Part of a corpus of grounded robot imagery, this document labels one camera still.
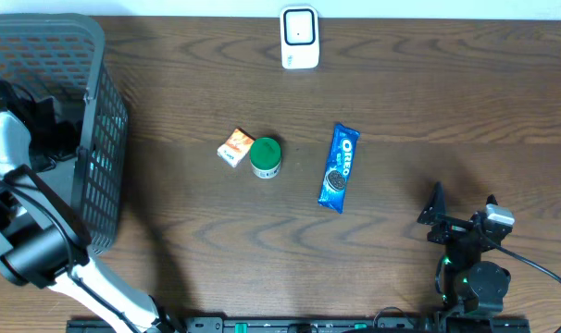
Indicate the blue Oreo cookie pack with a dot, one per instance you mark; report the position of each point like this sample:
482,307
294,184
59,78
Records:
338,167

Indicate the grey plastic basket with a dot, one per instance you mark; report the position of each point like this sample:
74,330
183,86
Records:
62,56

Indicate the orange snack packet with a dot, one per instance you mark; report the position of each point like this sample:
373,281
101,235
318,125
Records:
236,147

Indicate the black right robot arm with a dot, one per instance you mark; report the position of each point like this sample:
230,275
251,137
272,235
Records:
471,287

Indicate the white barcode scanner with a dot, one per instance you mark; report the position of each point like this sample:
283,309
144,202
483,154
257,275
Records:
299,37

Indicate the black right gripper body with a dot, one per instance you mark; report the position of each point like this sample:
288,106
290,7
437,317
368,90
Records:
451,229

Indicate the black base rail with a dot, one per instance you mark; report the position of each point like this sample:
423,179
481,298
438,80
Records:
390,323

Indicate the green lid seasoning jar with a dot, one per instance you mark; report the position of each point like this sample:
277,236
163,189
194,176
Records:
265,158

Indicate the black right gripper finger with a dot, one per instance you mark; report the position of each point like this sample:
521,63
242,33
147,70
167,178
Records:
436,204
491,200

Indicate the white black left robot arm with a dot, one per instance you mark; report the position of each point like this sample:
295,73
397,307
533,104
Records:
45,239

